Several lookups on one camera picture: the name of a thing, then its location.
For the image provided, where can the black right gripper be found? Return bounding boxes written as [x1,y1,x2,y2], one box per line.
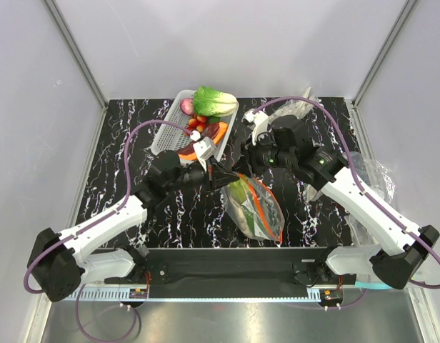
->
[231,131,295,179]

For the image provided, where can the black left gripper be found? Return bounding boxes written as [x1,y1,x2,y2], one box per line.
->
[166,156,240,196]

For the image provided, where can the clear zip bag orange zipper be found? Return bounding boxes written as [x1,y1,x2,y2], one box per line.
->
[221,174,285,243]

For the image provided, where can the grey toy fish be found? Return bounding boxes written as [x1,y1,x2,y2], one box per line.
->
[226,199,255,239]

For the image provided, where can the green white toy leek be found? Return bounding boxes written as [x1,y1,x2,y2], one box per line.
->
[225,179,252,211]

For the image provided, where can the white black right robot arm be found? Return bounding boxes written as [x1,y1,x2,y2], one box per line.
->
[234,118,439,289]

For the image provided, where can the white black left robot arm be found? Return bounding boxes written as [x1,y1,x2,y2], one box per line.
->
[25,151,239,302]

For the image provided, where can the red orange toy mango slice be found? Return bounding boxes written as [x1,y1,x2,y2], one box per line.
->
[177,121,229,161]

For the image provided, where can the red cherry tomato bunch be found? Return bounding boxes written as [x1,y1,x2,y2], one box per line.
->
[187,115,208,133]

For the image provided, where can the white perforated plastic basket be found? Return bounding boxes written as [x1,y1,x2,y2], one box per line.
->
[151,89,239,161]

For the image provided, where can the green white napa cabbage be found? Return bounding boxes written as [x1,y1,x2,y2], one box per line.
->
[193,86,238,117]

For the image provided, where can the purple toy onion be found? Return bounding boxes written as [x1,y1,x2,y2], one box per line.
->
[180,98,195,116]

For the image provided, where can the crumpled clear plastic bags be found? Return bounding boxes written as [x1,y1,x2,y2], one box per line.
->
[350,151,396,209]

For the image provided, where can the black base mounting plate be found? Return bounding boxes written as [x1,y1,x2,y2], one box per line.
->
[145,247,324,300]

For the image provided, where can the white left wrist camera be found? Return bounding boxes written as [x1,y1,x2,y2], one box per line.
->
[190,131,216,172]

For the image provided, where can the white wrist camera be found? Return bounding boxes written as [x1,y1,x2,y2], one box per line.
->
[242,109,269,146]
[190,131,216,172]

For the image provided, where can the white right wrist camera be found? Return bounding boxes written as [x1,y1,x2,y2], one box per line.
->
[242,109,269,146]

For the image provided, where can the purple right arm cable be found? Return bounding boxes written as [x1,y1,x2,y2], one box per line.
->
[251,96,440,289]

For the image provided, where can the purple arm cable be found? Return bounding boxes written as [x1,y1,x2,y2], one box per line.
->
[23,120,196,294]
[251,96,440,289]

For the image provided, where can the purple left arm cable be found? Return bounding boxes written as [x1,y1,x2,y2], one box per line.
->
[23,120,196,294]

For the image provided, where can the perforated cable duct rail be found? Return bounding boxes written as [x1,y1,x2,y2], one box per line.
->
[66,286,149,302]

